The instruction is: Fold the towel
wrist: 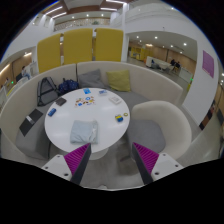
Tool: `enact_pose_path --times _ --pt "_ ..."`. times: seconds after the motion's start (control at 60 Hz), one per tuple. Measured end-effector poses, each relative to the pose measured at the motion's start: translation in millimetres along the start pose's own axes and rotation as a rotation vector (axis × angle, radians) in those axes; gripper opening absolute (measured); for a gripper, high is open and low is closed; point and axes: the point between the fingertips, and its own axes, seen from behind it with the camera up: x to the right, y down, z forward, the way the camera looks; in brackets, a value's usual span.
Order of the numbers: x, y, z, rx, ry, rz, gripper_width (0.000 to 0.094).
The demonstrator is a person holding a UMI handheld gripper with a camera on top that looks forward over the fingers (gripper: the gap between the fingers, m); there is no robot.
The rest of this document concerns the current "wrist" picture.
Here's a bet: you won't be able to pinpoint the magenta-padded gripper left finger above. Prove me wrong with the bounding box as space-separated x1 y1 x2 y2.
42 143 93 186

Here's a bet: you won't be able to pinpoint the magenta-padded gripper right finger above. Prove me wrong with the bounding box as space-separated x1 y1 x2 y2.
131 142 184 186

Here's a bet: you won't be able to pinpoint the light blue towel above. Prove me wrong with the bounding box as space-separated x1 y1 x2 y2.
69 119 100 145

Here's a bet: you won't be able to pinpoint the white round armchair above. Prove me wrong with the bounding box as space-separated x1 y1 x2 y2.
126 100 193 160

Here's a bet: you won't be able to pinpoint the small blue box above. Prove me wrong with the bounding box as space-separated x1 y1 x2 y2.
47 107 58 118

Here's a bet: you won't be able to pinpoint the colourful sticker sheet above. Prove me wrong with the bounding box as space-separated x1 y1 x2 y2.
73 95 96 108

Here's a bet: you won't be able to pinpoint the black laptop sleeve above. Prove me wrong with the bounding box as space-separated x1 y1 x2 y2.
18 108 44 138

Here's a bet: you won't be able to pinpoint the dark flat wallet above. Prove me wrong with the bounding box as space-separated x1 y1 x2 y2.
54 97 68 107

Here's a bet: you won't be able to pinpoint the flat white box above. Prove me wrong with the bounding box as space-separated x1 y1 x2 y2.
108 95 123 105

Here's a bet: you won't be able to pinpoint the dark blue bag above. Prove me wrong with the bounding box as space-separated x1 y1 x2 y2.
58 78 80 96

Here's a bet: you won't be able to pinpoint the curved beige sofa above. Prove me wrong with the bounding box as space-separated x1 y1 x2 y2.
0 60 184 159

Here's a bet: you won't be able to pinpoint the grey black backpack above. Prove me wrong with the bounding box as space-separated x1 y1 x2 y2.
36 76 60 107

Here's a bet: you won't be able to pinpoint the grey cushion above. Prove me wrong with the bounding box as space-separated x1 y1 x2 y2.
77 68 107 90

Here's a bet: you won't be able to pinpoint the yellow-green cushion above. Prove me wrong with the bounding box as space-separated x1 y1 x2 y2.
105 69 132 93

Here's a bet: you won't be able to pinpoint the yellow partition panel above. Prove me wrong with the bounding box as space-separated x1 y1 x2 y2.
36 33 63 74
94 27 125 63
62 28 94 65

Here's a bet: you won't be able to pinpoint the recessed ceiling spotlights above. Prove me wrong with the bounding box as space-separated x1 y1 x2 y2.
133 29 188 48

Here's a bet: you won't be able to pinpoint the ceiling strip lights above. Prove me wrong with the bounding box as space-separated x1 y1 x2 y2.
41 0 129 18

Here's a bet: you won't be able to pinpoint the purple wall poster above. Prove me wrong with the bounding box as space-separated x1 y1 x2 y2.
201 50 216 79

